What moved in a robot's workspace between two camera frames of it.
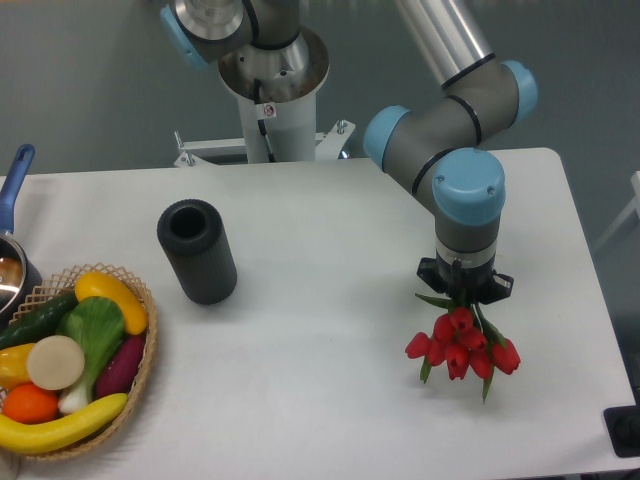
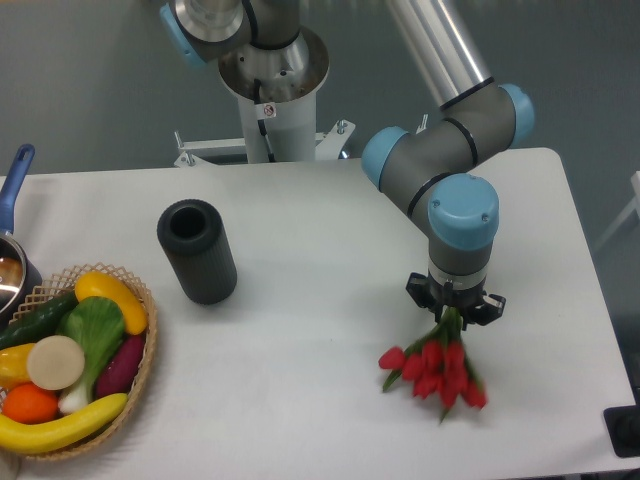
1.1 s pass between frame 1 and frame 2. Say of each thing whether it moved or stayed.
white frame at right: stayed
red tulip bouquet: moved
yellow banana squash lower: stayed
